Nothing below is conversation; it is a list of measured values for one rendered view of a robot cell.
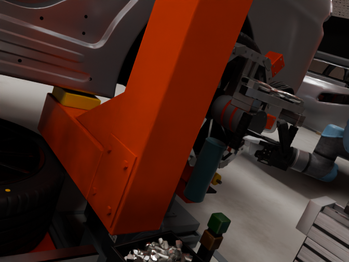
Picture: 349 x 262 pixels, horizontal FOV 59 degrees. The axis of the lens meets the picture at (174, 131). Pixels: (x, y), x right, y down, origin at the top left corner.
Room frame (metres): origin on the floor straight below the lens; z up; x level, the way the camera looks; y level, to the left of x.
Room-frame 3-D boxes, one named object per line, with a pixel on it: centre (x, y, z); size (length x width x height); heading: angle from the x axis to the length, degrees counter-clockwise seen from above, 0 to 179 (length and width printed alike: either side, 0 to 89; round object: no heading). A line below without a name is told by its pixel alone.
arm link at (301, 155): (1.08, -0.44, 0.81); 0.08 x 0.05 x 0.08; 179
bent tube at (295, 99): (1.35, -0.33, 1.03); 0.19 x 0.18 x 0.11; 44
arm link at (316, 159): (1.08, -0.52, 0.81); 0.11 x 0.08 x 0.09; 89
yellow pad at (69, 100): (1.17, 0.40, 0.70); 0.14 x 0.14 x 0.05; 44
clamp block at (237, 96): (1.10, -0.20, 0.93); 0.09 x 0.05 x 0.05; 44
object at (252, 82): (1.21, -0.19, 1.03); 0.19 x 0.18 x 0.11; 44
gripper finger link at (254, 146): (1.02, -0.26, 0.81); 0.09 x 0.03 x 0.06; 125
